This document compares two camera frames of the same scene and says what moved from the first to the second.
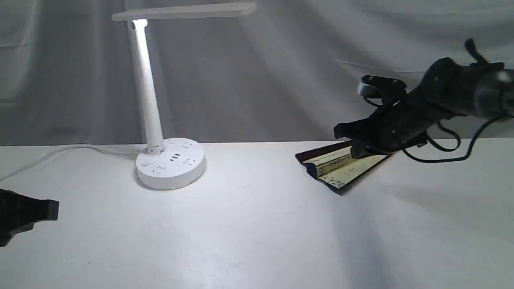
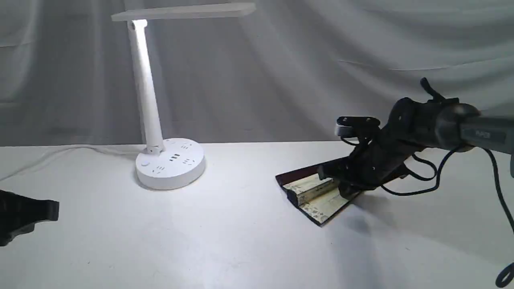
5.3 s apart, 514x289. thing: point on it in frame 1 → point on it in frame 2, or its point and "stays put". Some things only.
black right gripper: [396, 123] → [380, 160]
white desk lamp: [167, 163] stays put
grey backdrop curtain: [287, 73] stays put
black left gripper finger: [19, 213] stays put
